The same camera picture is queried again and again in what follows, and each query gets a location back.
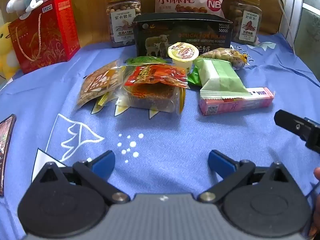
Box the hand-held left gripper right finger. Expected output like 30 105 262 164
199 149 297 203

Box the clear pecan jar gold lid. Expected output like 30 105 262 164
229 0 263 47

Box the red gift box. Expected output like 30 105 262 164
7 0 81 74

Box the red mooncake packet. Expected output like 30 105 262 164
115 64 188 115

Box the brown cake packet gold edge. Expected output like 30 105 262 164
75 60 126 111

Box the pale green wafer packet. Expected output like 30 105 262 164
194 58 252 101

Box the bright green packet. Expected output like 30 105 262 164
187 57 203 87

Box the jelly cup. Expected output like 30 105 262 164
167 42 199 74

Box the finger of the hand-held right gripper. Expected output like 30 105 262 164
274 109 320 153

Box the peanut packet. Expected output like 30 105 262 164
200 47 248 70

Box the green printed packet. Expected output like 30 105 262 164
125 56 167 66

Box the yellow plush toy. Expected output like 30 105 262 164
0 22 20 79

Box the pink carton box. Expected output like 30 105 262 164
199 87 275 116

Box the frosted glass door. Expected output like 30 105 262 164
282 0 320 68

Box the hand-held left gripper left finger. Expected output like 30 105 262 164
31 150 130 203

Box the blue printed cloth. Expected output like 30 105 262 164
0 32 320 240

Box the brown padded headboard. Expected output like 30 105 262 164
230 0 285 34

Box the person's right hand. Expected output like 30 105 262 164
311 167 320 238

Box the black tin box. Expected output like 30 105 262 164
132 13 233 57

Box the clear nut jar gold lid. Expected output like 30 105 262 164
106 0 142 48

